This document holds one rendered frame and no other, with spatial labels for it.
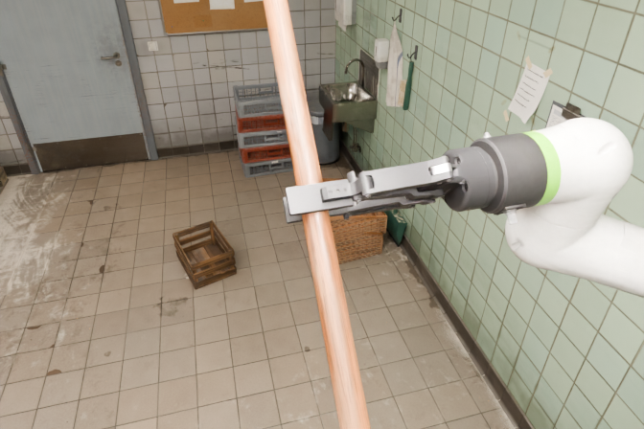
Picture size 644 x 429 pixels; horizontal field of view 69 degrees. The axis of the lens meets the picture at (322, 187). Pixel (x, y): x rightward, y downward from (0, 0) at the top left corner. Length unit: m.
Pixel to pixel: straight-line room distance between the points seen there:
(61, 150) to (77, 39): 1.07
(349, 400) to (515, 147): 0.33
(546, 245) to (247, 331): 2.46
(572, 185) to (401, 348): 2.39
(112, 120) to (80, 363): 2.42
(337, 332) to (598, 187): 0.35
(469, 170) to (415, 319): 2.57
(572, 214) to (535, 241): 0.07
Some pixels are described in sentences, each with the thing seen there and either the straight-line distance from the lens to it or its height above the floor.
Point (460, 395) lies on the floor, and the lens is 2.80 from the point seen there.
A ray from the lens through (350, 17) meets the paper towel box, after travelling 4.10.
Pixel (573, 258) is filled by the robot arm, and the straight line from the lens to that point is 0.72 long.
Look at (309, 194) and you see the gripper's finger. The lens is 0.50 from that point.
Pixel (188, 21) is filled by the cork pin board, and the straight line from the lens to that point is 4.49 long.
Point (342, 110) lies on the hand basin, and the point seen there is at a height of 0.82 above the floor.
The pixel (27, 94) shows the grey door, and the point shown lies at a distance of 4.85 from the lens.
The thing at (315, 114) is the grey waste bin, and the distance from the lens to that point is 4.33.
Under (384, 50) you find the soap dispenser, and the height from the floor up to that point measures 1.32.
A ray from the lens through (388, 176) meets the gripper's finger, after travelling 0.49.
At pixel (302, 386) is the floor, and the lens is 2.74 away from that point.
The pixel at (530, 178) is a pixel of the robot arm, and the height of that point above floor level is 1.98.
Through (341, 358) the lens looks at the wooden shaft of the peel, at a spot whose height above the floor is 1.86.
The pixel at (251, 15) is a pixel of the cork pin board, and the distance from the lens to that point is 4.51.
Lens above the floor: 2.25
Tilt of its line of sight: 32 degrees down
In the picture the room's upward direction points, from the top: straight up
